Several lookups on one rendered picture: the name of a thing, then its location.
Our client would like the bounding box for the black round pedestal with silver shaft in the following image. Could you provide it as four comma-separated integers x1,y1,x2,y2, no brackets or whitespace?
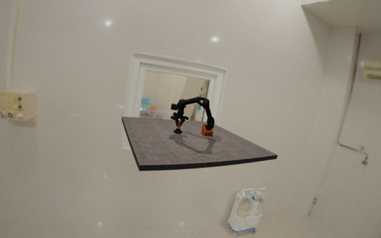
174,128,182,134

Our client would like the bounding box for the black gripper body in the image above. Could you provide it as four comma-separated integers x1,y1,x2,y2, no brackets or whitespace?
170,111,189,120

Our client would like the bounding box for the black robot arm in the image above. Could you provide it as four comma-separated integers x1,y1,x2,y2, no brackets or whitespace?
171,97,215,130

